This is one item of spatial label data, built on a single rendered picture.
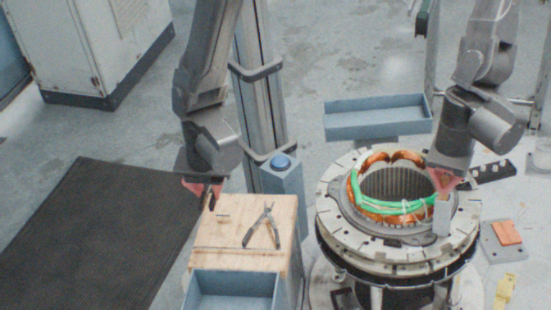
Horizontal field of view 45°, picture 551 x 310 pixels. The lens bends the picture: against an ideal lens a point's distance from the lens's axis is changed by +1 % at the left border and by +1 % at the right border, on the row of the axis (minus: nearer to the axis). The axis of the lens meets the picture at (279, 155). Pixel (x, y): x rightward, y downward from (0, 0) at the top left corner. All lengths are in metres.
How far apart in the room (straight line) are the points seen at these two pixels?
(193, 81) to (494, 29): 0.44
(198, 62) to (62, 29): 2.45
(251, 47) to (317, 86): 1.99
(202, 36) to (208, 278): 0.53
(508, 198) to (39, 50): 2.51
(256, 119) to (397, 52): 2.20
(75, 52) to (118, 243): 1.07
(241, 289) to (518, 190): 0.83
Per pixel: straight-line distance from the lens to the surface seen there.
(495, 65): 1.02
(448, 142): 1.07
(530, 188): 1.82
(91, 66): 3.44
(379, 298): 1.34
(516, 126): 1.01
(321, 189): 1.33
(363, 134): 1.54
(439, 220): 1.21
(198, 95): 1.03
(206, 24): 0.92
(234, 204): 1.36
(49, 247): 2.96
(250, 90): 1.56
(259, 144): 1.66
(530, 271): 1.63
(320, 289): 1.53
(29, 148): 3.53
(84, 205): 3.07
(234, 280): 1.27
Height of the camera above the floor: 2.03
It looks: 41 degrees down
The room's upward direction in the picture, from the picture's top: 8 degrees counter-clockwise
